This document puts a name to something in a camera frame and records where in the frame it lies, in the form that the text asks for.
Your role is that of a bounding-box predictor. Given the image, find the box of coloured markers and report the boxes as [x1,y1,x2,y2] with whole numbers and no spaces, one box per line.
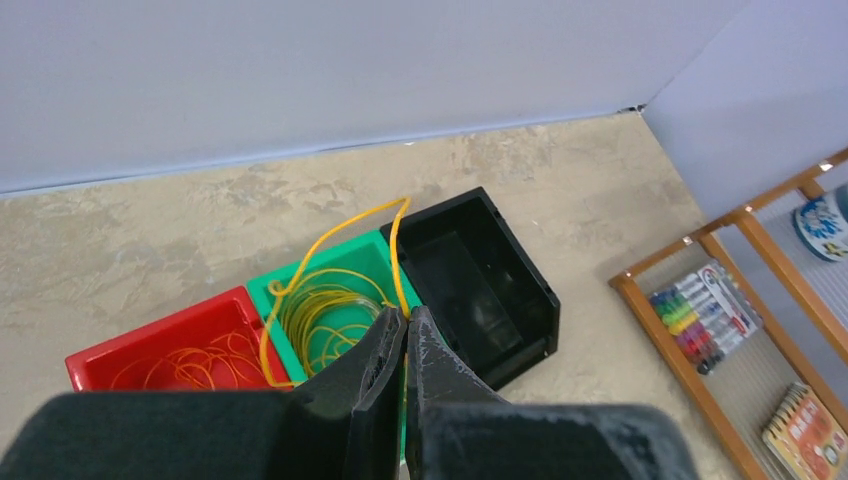
[648,259,763,376]

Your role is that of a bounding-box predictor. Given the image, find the wooden shelf rack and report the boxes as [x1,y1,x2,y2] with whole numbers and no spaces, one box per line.
[610,152,847,479]

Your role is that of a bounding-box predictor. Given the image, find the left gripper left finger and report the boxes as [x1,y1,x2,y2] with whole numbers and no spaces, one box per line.
[1,308,407,479]

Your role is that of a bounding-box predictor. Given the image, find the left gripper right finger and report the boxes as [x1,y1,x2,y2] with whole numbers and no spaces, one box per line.
[405,307,699,479]

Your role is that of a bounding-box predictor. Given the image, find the yellow cable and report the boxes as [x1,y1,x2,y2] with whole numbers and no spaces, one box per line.
[281,268,399,379]
[258,195,413,389]

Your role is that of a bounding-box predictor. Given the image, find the coiled yellow cable in bin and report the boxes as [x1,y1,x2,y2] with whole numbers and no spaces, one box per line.
[281,268,399,379]

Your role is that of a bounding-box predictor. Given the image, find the green plastic bin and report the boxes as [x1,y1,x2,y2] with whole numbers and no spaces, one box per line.
[246,230,425,458]

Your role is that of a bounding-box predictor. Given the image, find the black plastic bin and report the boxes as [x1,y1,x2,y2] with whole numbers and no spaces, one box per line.
[395,187,561,390]

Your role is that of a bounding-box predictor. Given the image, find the red plastic bin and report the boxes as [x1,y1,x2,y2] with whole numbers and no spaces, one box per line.
[65,287,269,392]

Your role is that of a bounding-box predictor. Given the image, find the orange cable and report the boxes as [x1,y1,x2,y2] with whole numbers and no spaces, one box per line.
[109,331,270,392]

